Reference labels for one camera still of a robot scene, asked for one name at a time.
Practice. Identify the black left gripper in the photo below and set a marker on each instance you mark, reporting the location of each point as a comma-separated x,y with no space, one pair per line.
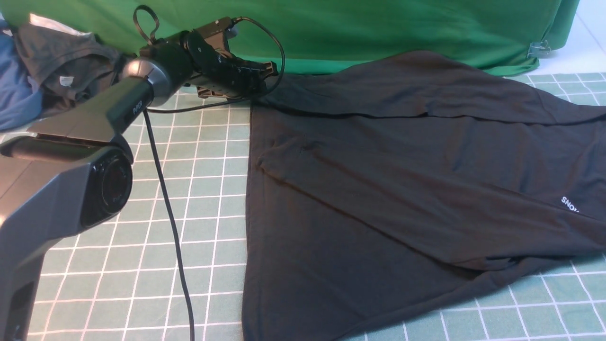
218,73

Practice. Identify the gray long-sleeve shirt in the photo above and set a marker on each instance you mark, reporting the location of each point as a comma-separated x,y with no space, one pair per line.
403,185

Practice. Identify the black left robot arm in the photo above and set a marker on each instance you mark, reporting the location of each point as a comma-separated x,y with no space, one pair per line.
73,171

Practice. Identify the dark gray crumpled shirt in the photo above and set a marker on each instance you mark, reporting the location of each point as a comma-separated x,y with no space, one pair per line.
68,69

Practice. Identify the blue crumpled shirt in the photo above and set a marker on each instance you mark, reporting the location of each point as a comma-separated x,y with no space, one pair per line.
21,101

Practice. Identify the white crumpled garment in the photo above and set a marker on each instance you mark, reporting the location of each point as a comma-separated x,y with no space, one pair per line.
48,23

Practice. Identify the green checkered tablecloth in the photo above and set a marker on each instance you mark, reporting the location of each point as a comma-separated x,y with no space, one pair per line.
120,281

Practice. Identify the green backdrop cloth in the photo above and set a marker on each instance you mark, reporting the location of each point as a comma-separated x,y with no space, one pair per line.
500,37

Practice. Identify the metal binder clip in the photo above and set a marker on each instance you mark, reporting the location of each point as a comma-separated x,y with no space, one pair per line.
538,49

